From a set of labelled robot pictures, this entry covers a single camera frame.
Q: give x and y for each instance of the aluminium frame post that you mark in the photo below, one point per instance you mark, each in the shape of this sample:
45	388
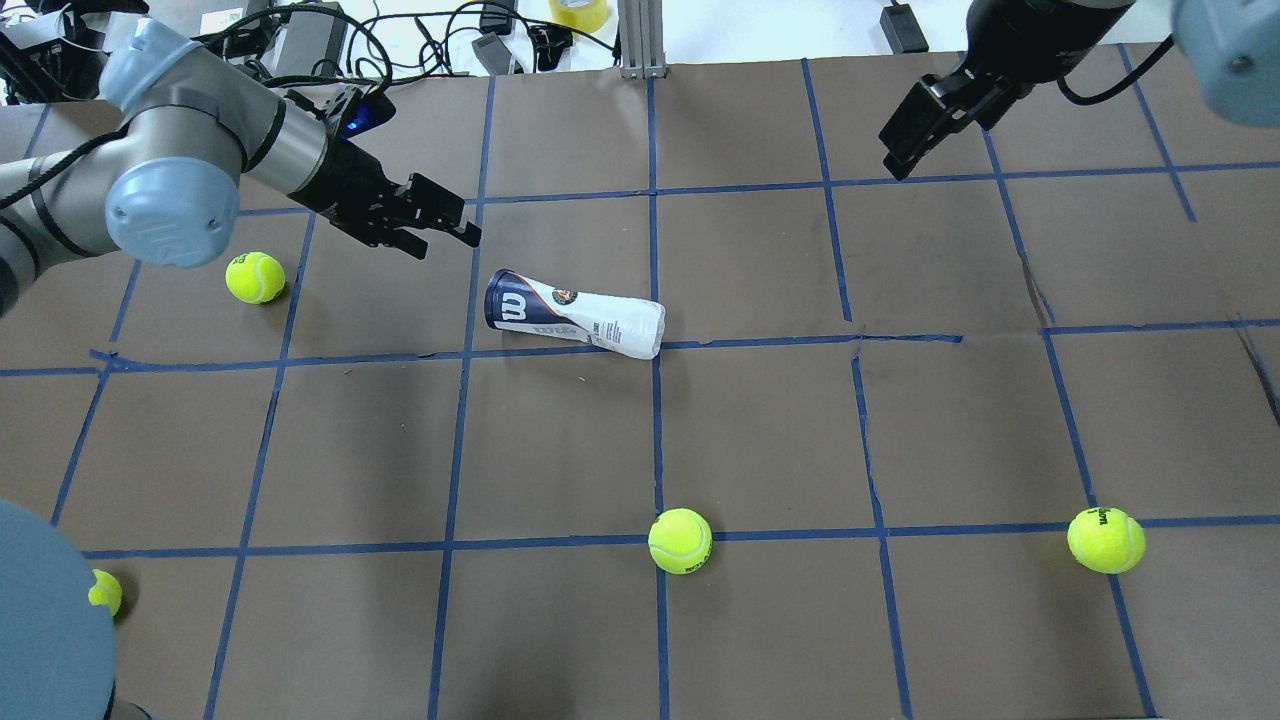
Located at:
641	34

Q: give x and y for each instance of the yellow tennis ball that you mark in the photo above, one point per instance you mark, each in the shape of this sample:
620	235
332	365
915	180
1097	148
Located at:
255	278
679	541
1106	540
106	591

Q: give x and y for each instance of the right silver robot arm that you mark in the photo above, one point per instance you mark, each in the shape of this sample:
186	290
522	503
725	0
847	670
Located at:
1233	47

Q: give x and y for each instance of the far yellow tennis ball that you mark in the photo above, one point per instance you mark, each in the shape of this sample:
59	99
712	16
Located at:
1106	540

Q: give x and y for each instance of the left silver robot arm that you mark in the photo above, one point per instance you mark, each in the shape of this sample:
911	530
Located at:
164	186

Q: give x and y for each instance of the yellow tape roll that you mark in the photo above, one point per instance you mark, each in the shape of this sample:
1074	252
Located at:
586	16

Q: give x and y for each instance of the black adapter on table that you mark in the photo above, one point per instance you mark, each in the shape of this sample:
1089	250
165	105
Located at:
902	29

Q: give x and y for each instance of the right yellow tennis ball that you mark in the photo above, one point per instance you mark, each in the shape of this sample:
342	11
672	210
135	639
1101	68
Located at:
679	541

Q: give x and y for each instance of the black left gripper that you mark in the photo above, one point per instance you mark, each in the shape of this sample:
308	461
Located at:
342	187

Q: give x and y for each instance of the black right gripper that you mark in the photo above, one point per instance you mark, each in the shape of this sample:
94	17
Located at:
1040	40

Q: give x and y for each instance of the brown paper table mat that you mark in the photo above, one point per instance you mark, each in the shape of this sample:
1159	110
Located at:
887	399

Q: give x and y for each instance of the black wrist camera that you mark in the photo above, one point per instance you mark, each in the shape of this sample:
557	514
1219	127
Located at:
352	112

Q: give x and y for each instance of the blue white tennis ball can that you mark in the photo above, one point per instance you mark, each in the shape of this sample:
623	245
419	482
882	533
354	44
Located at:
631	327

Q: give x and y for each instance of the left yellow tennis ball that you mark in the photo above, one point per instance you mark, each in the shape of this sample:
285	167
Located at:
255	278

